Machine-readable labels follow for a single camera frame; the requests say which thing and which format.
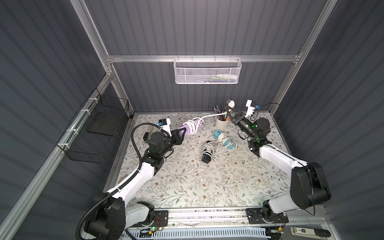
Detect teal power strip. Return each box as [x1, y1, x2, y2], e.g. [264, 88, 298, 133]
[214, 130, 237, 150]

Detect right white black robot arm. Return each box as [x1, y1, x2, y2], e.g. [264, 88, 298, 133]
[226, 106, 331, 223]

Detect black power strip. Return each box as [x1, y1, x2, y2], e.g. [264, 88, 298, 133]
[202, 141, 215, 164]

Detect black wire basket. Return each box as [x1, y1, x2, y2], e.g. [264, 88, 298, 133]
[57, 90, 130, 164]

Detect markers in white basket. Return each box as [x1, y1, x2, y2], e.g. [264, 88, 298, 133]
[198, 74, 239, 84]

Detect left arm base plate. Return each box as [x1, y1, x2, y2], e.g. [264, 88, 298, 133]
[131, 210, 169, 228]

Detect floral table mat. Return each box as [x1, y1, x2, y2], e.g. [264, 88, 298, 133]
[118, 113, 290, 209]

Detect white cord of teal strip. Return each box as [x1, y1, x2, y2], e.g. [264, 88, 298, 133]
[216, 131, 238, 150]

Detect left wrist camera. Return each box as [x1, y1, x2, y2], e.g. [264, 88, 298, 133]
[157, 118, 172, 136]

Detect white pen cup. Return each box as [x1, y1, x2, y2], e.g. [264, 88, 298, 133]
[215, 116, 230, 132]

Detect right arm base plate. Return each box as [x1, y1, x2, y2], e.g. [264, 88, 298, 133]
[245, 208, 289, 225]

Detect white label device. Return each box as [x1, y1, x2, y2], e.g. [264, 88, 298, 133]
[290, 227, 332, 240]

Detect white cord of purple strip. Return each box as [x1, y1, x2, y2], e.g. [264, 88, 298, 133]
[182, 100, 235, 136]

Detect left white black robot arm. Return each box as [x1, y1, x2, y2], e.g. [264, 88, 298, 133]
[75, 125, 186, 240]

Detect black corrugated cable hose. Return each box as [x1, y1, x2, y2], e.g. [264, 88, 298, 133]
[74, 122, 164, 240]

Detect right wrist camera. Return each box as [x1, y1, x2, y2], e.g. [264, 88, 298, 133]
[245, 100, 260, 118]

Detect purple power strip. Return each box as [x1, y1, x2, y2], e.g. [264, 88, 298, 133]
[179, 117, 204, 136]

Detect bundle of pens and pencils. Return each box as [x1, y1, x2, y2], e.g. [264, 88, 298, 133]
[214, 105, 229, 121]

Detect white wire mesh basket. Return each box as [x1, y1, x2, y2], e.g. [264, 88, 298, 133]
[173, 57, 242, 85]

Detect white slotted cable duct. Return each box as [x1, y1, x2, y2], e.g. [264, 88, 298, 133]
[121, 227, 272, 240]

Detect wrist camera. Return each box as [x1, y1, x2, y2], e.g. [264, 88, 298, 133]
[245, 100, 260, 118]
[157, 118, 172, 136]

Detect beige black stapler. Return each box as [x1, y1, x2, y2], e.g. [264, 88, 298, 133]
[143, 126, 156, 143]

